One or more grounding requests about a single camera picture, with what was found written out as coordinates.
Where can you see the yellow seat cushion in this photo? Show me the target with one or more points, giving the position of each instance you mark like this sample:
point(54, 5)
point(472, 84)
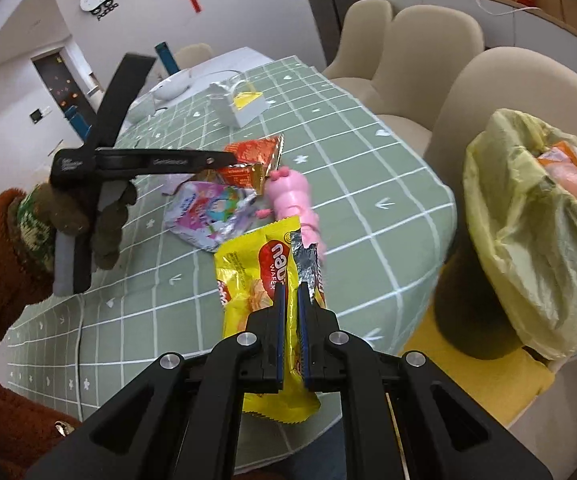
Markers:
point(505, 387)

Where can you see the yellow wafer wrapper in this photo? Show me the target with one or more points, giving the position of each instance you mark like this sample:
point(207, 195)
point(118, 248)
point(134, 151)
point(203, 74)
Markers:
point(247, 270)

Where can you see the pink purple candy pouch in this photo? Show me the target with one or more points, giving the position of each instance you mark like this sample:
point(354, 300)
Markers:
point(207, 214)

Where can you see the beige chair near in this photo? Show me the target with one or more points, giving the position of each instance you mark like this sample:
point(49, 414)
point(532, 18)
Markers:
point(503, 316)

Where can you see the beige chair middle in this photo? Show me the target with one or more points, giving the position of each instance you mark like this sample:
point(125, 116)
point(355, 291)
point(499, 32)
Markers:
point(425, 49)

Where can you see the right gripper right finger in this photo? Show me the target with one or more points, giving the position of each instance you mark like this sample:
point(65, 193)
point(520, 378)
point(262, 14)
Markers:
point(404, 418)

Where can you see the red snack packet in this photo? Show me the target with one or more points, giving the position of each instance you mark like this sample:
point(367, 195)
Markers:
point(255, 159)

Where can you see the pale green bowl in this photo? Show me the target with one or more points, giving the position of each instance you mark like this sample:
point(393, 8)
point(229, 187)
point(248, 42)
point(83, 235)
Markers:
point(141, 109)

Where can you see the beige chair far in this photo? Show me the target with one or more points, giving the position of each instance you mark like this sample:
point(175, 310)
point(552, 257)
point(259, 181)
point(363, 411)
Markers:
point(362, 39)

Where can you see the brown gloved left hand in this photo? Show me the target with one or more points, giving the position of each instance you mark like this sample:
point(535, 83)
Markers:
point(60, 211)

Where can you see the pink pig toy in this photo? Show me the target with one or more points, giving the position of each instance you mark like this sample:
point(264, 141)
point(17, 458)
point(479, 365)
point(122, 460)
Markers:
point(289, 195)

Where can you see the beige chair behind table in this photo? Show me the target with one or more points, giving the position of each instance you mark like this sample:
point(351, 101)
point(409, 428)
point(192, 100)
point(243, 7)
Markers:
point(193, 55)

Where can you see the yellow-green trash bag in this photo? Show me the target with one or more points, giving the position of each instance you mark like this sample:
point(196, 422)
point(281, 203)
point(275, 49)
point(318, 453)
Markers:
point(523, 226)

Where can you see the brown fuzzy sleeve forearm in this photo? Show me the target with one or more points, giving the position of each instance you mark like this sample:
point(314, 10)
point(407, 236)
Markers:
point(28, 430)

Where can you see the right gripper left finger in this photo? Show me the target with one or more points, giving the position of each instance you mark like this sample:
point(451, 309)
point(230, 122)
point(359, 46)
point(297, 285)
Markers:
point(179, 418)

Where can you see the white bowl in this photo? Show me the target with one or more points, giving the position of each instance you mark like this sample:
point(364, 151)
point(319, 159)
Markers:
point(173, 86)

